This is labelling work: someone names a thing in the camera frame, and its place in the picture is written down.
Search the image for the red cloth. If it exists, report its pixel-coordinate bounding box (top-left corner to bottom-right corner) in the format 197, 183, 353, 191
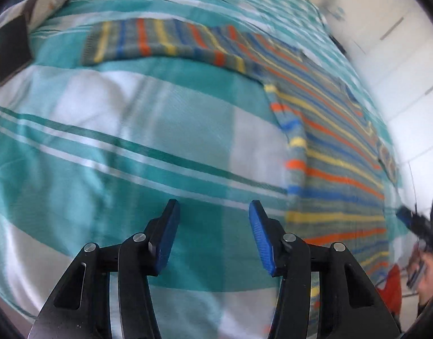
385, 265, 403, 314

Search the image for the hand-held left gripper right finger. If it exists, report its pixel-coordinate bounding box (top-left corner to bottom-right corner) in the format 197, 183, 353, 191
248, 200, 402, 339

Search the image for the striped knit sweater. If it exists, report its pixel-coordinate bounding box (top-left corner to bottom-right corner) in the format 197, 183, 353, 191
81, 18, 402, 329

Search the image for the black tablet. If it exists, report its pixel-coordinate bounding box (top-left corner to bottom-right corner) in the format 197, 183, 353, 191
0, 16, 34, 85

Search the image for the white wardrobe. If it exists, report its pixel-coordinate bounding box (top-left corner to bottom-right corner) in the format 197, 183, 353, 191
319, 0, 433, 198

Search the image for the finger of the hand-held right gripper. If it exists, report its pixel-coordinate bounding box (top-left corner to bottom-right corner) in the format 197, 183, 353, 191
406, 254, 428, 289
396, 208, 423, 233

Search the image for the person's right hand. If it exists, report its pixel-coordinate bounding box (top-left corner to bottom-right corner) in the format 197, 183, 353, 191
416, 252, 433, 302

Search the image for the patterned brown grey pillow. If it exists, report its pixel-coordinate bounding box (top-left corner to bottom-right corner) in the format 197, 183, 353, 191
11, 0, 72, 31

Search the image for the teal checked bed sheet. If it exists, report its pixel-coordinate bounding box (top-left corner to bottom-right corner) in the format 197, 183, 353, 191
0, 0, 411, 339

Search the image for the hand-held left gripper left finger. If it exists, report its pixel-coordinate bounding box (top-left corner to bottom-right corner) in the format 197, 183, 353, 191
27, 199, 182, 339

